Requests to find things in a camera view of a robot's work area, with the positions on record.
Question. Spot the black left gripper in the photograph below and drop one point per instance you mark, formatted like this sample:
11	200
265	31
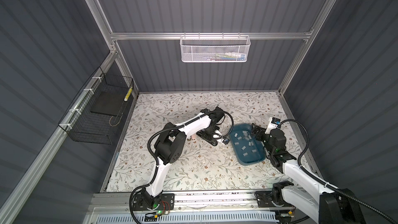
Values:
216	127

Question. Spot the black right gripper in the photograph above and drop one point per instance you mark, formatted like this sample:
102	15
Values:
257	128

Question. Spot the black long stapler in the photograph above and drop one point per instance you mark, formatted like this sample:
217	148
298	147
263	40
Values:
213	138

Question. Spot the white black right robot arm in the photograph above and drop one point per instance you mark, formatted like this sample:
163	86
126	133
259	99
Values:
317	199

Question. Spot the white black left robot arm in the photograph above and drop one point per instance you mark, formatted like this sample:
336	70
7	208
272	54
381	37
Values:
166	147

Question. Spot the teal plastic tray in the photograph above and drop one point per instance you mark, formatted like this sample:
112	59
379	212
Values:
247	149

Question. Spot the yellow marker pen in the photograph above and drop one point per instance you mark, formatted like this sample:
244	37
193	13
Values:
126	98

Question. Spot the black foam pad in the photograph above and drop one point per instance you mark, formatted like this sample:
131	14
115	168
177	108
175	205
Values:
108	103

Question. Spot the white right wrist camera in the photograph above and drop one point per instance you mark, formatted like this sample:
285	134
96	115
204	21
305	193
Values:
274	123

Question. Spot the white wire mesh basket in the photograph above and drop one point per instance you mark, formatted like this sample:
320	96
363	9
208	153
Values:
214	49

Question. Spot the black wire basket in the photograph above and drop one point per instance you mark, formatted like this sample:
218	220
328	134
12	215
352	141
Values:
81	125

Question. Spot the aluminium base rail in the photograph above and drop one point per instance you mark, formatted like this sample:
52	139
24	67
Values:
185	201

